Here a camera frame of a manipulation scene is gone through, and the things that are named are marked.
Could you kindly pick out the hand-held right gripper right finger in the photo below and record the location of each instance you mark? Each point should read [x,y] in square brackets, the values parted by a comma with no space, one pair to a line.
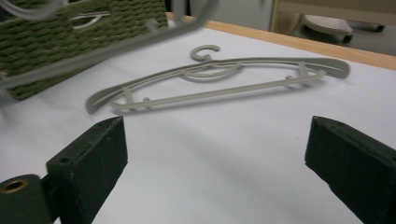
[355,168]

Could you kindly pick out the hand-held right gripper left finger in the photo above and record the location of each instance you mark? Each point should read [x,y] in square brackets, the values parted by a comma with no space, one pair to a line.
[90,168]

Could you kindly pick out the grey plastic clothes hanger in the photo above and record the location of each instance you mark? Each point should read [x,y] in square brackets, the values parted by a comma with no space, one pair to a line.
[336,67]
[93,56]

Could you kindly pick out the green woven basket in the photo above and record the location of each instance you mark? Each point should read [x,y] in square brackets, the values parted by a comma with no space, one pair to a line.
[37,43]

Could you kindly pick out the white chair base foot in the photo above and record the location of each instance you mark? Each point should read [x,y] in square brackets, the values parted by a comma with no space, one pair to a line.
[327,25]

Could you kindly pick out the light wooden cabinet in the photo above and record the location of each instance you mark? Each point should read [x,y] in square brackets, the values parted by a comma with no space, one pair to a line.
[342,7]

